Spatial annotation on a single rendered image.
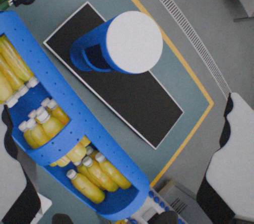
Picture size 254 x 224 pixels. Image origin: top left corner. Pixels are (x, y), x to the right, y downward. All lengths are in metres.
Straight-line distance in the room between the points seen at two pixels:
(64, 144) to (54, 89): 0.17
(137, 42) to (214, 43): 2.02
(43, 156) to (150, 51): 0.63
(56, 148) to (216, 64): 2.49
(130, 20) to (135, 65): 0.20
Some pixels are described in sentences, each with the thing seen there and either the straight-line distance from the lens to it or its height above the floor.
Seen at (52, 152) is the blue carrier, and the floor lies 1.23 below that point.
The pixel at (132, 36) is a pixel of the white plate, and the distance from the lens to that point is 0.91.
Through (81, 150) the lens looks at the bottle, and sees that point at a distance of 0.72.
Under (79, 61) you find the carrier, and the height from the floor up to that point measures 0.15.
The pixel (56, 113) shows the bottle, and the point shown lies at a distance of 0.73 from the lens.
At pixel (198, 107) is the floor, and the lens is 2.66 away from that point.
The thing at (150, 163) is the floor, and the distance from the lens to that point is 2.43.
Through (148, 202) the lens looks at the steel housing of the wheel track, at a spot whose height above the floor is 0.93.
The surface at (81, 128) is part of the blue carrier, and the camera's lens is 0.67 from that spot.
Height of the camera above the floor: 1.84
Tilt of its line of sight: 63 degrees down
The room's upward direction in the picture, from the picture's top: 106 degrees clockwise
